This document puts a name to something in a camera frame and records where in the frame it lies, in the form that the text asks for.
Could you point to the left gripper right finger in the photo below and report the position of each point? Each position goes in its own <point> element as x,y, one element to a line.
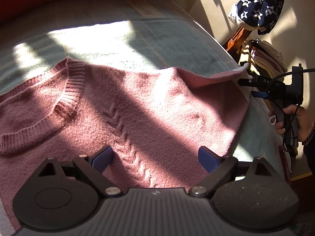
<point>220,171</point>

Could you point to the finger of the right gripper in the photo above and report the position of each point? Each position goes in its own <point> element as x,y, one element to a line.
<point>261,95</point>
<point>255,82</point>

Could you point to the pink knitted sweater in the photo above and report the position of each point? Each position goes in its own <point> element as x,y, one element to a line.
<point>155,123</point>

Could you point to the green plaid bed blanket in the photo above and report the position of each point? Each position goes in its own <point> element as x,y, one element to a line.
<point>128,34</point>

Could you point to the stack of folded clothes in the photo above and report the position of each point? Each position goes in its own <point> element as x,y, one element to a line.
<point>263,58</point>

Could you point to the navy star patterned cloth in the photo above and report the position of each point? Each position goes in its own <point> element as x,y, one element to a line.
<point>259,15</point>

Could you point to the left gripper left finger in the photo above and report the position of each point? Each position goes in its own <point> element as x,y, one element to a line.
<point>91,168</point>

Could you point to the person's right hand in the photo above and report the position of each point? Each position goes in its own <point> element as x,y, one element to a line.
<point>302,122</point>

